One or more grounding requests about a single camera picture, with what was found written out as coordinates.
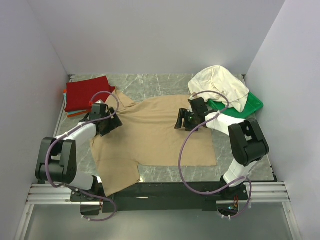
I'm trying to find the beige t shirt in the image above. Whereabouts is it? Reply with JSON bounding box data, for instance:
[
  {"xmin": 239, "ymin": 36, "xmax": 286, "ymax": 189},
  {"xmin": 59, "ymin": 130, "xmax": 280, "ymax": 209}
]
[{"xmin": 89, "ymin": 89, "xmax": 218, "ymax": 198}]

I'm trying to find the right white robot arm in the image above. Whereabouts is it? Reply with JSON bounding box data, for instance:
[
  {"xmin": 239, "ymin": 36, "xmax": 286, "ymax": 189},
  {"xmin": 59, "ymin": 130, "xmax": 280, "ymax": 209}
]
[{"xmin": 174, "ymin": 97, "xmax": 270, "ymax": 198}]

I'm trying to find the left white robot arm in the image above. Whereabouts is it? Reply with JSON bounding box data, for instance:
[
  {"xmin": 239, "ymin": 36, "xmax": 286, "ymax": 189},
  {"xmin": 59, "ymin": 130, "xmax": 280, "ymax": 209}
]
[{"xmin": 35, "ymin": 103, "xmax": 123, "ymax": 198}]

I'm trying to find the folded red t shirt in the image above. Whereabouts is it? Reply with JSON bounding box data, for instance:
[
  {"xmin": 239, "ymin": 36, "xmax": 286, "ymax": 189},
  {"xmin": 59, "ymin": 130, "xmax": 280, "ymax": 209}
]
[{"xmin": 64, "ymin": 76, "xmax": 116, "ymax": 112}]

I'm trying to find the folded light blue t shirt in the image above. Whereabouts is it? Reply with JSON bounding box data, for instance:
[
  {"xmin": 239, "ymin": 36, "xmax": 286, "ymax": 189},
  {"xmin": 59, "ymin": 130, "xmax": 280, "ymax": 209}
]
[{"xmin": 62, "ymin": 91, "xmax": 90, "ymax": 117}]

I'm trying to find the folded orange t shirt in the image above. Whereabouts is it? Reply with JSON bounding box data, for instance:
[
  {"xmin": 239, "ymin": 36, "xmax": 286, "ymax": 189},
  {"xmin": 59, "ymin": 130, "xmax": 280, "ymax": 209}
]
[{"xmin": 62, "ymin": 89, "xmax": 92, "ymax": 118}]

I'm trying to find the white t shirt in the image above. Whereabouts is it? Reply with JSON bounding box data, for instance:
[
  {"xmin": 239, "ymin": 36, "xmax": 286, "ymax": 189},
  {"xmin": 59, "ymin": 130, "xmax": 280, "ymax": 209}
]
[{"xmin": 188, "ymin": 65, "xmax": 250, "ymax": 113}]

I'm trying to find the green plastic tray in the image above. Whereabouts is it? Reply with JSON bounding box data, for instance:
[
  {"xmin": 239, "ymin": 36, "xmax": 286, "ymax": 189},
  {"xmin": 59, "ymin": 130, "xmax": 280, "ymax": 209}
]
[{"xmin": 207, "ymin": 91, "xmax": 265, "ymax": 120}]

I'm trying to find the black base beam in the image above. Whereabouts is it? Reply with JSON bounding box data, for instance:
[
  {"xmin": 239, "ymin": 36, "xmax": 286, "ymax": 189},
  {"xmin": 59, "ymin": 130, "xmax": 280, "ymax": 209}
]
[{"xmin": 70, "ymin": 181, "xmax": 248, "ymax": 213}]

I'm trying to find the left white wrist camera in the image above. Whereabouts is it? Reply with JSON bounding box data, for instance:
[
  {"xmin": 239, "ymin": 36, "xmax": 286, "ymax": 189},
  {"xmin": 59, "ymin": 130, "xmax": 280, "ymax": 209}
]
[{"xmin": 89, "ymin": 99, "xmax": 104, "ymax": 107}]

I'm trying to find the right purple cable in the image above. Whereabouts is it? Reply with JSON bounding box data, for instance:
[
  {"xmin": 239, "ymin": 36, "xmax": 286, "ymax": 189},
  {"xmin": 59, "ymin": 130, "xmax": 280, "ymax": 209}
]
[{"xmin": 177, "ymin": 91, "xmax": 253, "ymax": 220}]

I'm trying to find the purple cable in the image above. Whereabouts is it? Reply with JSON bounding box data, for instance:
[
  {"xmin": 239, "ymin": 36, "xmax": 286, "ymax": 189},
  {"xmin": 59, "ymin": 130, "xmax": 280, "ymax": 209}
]
[
  {"xmin": 177, "ymin": 91, "xmax": 253, "ymax": 220},
  {"xmin": 44, "ymin": 91, "xmax": 120, "ymax": 223}
]

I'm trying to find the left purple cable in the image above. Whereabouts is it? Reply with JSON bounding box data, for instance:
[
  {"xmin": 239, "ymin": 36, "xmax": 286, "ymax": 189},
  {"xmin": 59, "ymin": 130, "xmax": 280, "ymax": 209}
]
[{"xmin": 44, "ymin": 91, "xmax": 120, "ymax": 223}]

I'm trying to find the aluminium frame rail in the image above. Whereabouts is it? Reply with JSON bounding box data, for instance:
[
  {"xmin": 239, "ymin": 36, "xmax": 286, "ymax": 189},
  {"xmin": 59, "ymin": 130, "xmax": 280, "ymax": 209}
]
[{"xmin": 14, "ymin": 181, "xmax": 302, "ymax": 240}]

